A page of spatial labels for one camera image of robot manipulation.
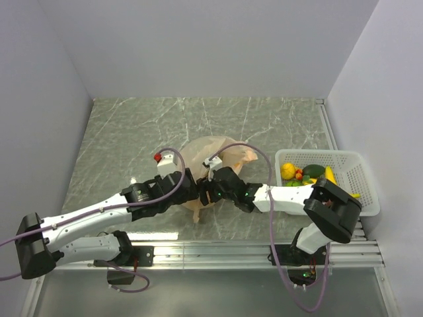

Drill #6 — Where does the dark green avocado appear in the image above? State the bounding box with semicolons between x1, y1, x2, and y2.
302;164;325;178

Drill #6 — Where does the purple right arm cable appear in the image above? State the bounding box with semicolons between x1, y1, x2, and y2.
208;143;331;313

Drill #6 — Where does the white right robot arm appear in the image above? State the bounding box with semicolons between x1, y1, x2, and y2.
197;167;362;264

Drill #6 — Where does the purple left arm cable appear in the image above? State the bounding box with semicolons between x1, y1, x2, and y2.
0;147;186;293

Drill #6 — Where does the yellow pear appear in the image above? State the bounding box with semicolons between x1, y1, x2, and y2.
280;162;297;180

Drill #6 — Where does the small red fruit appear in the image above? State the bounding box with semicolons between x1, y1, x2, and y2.
295;169;303;181

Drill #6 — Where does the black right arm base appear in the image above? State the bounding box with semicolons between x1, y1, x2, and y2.
275;244;327;287

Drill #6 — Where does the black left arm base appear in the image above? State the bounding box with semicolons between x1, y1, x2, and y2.
93;244;155;287

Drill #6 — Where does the white perforated plastic basket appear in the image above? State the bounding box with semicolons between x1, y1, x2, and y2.
275;149;381;217

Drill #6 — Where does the yellow banana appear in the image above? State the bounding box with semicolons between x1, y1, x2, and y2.
325;166;337;185

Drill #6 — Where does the orange translucent plastic bag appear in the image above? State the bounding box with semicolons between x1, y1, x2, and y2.
180;135;258;225

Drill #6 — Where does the bright green apple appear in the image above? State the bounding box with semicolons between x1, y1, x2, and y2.
285;180;303;187

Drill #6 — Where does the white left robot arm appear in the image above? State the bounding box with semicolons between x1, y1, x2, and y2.
15;168;198;279

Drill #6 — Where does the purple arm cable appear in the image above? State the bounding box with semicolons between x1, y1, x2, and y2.
0;147;186;293
208;143;331;313

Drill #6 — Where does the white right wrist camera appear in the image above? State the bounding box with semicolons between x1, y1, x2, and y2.
202;156;223;171

